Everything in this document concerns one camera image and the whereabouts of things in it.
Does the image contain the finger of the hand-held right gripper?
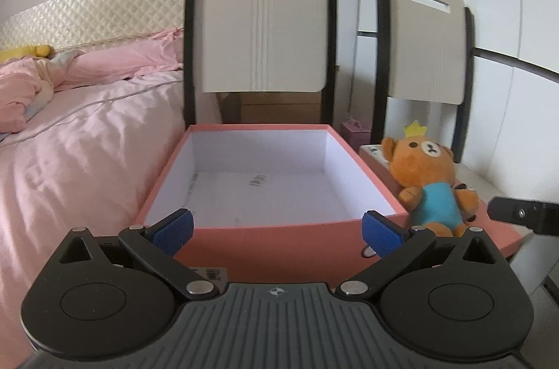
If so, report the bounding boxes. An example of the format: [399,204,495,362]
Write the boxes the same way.
[486,197,559,237]

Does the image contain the cream quilted headboard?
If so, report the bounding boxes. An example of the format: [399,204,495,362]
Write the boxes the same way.
[0,0,188,62]

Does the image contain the brown teddy bear plush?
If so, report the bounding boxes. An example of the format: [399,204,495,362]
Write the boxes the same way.
[381,120,480,238]

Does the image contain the wooden nightstand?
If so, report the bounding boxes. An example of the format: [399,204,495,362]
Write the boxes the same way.
[216,66,342,126]

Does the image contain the pink pillow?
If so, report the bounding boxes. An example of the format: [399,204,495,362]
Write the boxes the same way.
[52,26,185,93]

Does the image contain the pink cardboard box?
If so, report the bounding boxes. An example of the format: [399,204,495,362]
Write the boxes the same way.
[133,124,409,271]

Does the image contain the pink box lid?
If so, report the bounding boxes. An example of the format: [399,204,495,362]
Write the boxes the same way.
[454,199,525,260]

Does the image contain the pink crumpled blanket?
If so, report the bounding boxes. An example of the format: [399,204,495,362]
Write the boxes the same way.
[0,56,57,136]

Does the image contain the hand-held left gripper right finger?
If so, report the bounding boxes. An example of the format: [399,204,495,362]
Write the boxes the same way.
[335,210,504,302]

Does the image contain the pink duvet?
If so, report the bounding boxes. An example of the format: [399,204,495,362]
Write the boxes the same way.
[0,69,189,354]

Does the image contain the yellow plush toy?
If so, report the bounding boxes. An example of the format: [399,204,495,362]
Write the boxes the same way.
[0,44,54,63]

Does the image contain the cream chair with black frame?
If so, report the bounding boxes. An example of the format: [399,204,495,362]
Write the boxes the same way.
[183,0,339,127]
[371,0,476,164]

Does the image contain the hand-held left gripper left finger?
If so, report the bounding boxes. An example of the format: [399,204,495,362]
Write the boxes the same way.
[55,208,220,302]

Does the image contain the small purple gift box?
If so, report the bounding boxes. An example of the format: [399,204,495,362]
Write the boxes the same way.
[340,117,373,148]

